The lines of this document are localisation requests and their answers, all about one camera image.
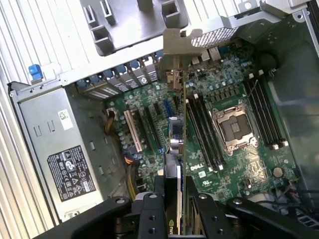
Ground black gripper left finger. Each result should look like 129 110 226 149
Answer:
29 175 167 239

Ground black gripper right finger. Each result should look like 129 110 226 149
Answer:
187 176 319 239

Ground green graphics card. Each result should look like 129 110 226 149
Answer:
159 27 203 236

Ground silver metal drive bay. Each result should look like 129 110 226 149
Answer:
248 190 319 225

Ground green motherboard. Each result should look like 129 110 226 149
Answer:
104 41 300 200

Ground black RAM slot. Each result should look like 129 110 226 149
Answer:
243 78 275 151
198 94 226 170
258 69 289 146
253 73 284 148
194 93 222 172
248 73 280 151
190 95 218 173

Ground round coin battery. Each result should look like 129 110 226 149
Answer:
272 166 285 178

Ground long black expansion slot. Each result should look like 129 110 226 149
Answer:
145 105 163 151

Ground CPU socket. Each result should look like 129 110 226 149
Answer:
209 99 260 152

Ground short black expansion slot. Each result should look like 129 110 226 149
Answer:
152 102 163 117

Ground blue expansion slot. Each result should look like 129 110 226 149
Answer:
159 98 175 154

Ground silver power supply unit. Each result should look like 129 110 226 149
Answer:
9 87 130 222

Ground grey PC case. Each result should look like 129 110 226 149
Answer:
6 0 319 225

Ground grey parts rack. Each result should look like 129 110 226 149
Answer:
81 0 191 57

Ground blue case latch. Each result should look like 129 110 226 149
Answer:
28 63 45 81

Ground yellow power wires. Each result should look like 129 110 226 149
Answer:
126 163 140 200

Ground yellow wires white plug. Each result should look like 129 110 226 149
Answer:
104 108 117 135

